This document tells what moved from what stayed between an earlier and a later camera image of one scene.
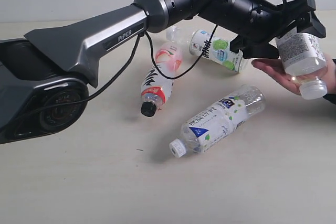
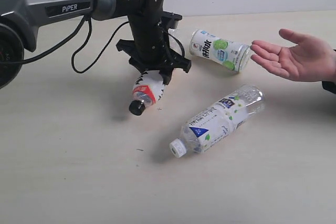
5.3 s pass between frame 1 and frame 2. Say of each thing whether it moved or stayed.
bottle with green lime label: stayed
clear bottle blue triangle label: stayed
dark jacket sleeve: moved
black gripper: moved
